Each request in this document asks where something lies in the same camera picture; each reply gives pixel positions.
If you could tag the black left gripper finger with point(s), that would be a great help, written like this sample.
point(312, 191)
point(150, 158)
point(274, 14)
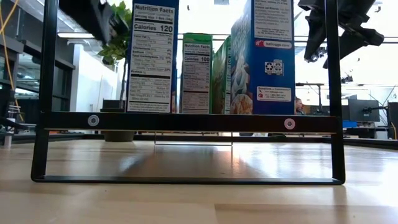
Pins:
point(102, 21)

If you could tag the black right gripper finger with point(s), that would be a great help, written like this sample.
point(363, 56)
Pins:
point(314, 34)
point(340, 46)

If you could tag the blue Frosted Flakes box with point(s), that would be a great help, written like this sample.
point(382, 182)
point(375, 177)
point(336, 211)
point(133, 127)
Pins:
point(273, 62)

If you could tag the blue cereal box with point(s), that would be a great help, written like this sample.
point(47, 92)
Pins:
point(152, 62)

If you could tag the green Apple Jacks box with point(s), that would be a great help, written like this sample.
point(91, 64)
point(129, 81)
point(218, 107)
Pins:
point(221, 77)
point(196, 74)

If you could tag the green plant in black pot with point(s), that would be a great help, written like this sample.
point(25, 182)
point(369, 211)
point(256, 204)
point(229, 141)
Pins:
point(116, 49)

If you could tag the black computer monitor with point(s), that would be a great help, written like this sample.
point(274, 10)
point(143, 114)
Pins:
point(393, 119)
point(363, 110)

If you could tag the person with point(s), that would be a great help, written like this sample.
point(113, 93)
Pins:
point(300, 105)

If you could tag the wooden tray board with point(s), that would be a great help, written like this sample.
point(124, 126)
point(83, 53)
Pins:
point(186, 123)

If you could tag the black aluminium rig frame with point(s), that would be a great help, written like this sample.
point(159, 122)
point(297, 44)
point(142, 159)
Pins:
point(62, 137)

